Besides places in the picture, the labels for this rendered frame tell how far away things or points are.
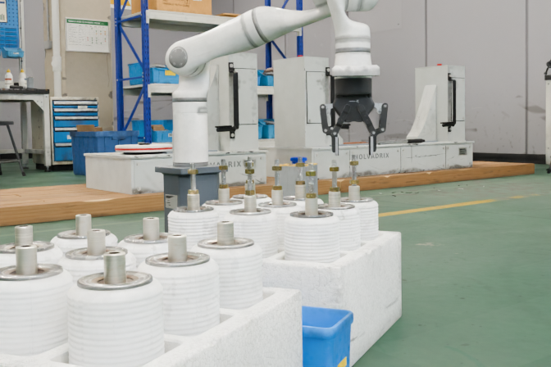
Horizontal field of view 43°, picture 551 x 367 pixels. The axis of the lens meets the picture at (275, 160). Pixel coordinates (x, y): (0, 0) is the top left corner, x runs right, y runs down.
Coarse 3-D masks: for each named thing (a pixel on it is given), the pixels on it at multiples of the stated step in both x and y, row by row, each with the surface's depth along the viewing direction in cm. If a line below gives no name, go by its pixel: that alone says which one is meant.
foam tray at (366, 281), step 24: (384, 240) 137; (264, 264) 117; (288, 264) 115; (312, 264) 115; (336, 264) 114; (360, 264) 121; (384, 264) 135; (312, 288) 114; (336, 288) 112; (360, 288) 122; (384, 288) 135; (360, 312) 122; (384, 312) 135; (360, 336) 122
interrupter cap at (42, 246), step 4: (4, 244) 94; (8, 244) 94; (12, 244) 94; (36, 244) 94; (40, 244) 94; (44, 244) 94; (48, 244) 94; (52, 244) 93; (0, 248) 91; (4, 248) 91; (8, 248) 92; (12, 248) 93; (40, 248) 90; (44, 248) 90; (48, 248) 91; (0, 252) 89; (4, 252) 89; (8, 252) 89; (12, 252) 89
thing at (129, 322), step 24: (72, 288) 70; (144, 288) 69; (72, 312) 69; (96, 312) 67; (120, 312) 67; (144, 312) 69; (72, 336) 69; (96, 336) 67; (120, 336) 68; (144, 336) 69; (72, 360) 69; (96, 360) 68; (120, 360) 68; (144, 360) 69
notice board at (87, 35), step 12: (72, 24) 739; (84, 24) 747; (96, 24) 755; (108, 24) 763; (72, 36) 739; (84, 36) 747; (96, 36) 755; (108, 36) 763; (72, 48) 740; (84, 48) 748; (96, 48) 756; (108, 48) 764
